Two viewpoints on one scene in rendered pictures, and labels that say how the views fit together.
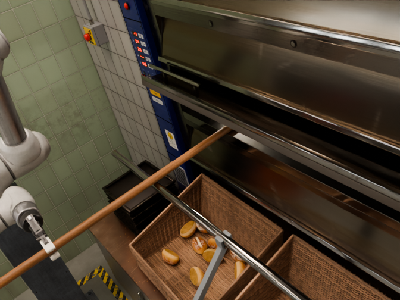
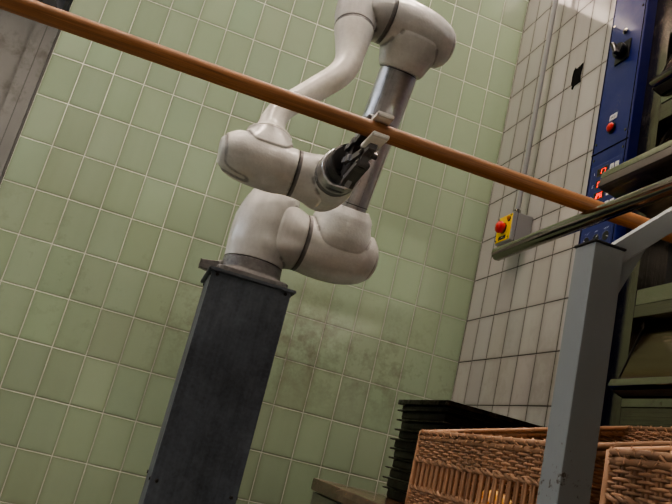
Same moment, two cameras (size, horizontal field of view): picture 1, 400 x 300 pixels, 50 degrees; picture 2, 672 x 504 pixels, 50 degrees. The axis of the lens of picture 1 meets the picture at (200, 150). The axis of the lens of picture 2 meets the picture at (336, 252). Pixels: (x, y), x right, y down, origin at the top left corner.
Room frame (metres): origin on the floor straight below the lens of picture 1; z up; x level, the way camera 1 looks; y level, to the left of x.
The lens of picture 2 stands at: (-0.05, 0.25, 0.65)
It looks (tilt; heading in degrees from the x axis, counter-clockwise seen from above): 15 degrees up; 17
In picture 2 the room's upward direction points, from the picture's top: 14 degrees clockwise
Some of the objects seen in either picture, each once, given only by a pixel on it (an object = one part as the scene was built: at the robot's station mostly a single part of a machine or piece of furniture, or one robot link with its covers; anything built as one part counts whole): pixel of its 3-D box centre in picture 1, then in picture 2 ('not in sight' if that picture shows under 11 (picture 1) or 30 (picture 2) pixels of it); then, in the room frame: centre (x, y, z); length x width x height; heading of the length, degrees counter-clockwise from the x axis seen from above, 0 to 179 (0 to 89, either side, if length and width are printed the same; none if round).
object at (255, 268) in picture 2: not in sight; (242, 272); (1.61, 0.98, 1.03); 0.22 x 0.18 x 0.06; 119
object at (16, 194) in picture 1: (15, 204); (320, 184); (1.33, 0.74, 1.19); 0.16 x 0.13 x 0.11; 29
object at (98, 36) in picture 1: (95, 33); (513, 231); (2.20, 0.36, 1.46); 0.10 x 0.07 x 0.10; 30
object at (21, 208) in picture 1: (27, 215); (339, 171); (1.24, 0.67, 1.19); 0.09 x 0.06 x 0.09; 119
